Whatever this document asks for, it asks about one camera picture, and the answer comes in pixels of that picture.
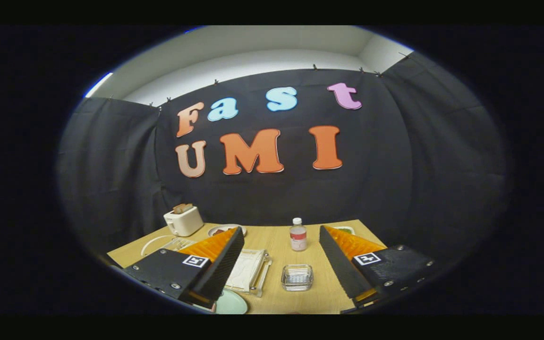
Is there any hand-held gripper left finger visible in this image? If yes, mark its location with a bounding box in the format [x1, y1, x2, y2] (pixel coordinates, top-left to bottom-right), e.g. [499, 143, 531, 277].
[123, 226, 246, 310]

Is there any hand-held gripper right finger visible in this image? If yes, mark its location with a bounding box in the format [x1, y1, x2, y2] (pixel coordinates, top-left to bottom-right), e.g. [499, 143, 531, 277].
[318, 225, 442, 307]

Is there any white wire dish rack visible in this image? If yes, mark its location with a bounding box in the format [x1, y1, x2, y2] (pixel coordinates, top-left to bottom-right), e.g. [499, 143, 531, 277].
[141, 235, 272, 298]

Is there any mint green plate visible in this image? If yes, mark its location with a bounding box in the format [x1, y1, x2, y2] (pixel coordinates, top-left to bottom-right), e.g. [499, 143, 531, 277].
[215, 289, 249, 315]

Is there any metal wire basket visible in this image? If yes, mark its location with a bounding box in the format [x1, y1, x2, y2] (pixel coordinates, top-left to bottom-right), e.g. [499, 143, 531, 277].
[280, 264, 314, 292]

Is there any white plate with meat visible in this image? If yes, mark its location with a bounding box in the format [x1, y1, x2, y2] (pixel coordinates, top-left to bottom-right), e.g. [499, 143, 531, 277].
[207, 224, 247, 237]

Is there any clear bottle with red label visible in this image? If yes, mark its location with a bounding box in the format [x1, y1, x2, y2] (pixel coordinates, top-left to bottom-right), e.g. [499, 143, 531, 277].
[289, 217, 308, 252]

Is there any white toaster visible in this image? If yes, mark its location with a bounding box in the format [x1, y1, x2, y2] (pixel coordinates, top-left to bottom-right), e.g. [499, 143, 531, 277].
[163, 206, 204, 237]

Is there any ceiling light panel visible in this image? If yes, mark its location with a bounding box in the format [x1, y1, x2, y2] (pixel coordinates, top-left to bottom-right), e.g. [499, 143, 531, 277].
[85, 72, 113, 98]

